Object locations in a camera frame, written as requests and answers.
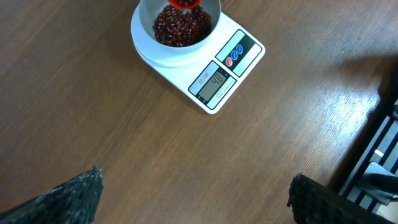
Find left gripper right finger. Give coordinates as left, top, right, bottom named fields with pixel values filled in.
left=287, top=174, right=392, bottom=224

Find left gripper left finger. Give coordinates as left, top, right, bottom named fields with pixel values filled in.
left=1, top=166, right=103, bottom=224

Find orange plastic measuring scoop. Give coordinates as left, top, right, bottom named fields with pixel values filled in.
left=167, top=0, right=201, bottom=9

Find white digital kitchen scale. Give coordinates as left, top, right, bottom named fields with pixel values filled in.
left=131, top=2, right=266, bottom=114

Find red beans in bowl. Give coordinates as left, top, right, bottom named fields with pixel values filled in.
left=152, top=4, right=212, bottom=47

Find white round bowl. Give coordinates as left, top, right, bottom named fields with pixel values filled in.
left=139, top=0, right=221, bottom=54

